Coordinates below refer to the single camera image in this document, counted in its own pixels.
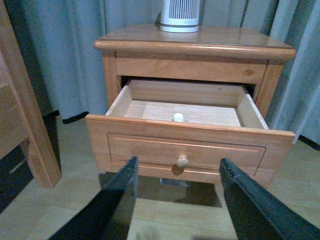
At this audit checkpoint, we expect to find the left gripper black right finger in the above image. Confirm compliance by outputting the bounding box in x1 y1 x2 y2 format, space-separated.
219 158 320 240

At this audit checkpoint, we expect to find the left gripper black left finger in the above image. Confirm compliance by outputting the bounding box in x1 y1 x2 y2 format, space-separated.
50 156 139 240

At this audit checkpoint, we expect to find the wooden drawer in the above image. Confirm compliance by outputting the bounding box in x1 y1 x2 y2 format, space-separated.
85 79 295 187

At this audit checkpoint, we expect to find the white medicine bottle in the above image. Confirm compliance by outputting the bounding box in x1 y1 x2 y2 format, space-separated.
172 113 185 123

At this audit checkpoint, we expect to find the floor power socket box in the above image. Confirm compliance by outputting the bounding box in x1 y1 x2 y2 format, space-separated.
159 178 191 188

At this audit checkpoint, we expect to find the wooden nightstand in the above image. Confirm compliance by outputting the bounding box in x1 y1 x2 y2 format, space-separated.
93 24 296 116

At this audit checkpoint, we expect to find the grey curtain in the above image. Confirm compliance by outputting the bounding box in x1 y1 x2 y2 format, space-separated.
4 0 320 146

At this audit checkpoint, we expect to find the white cylindrical air purifier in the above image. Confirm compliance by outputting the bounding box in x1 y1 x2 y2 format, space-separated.
159 0 200 33

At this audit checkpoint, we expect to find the wooden bed frame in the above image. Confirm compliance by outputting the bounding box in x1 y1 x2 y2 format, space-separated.
0 1 62 188

